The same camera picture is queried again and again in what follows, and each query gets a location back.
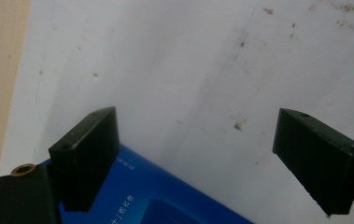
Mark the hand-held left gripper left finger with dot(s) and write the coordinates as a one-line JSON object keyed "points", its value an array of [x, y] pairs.
{"points": [[81, 158]]}

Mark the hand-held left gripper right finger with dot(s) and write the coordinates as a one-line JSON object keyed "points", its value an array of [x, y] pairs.
{"points": [[318, 155]]}

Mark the blue box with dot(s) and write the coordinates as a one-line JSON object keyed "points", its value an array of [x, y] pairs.
{"points": [[152, 196]]}

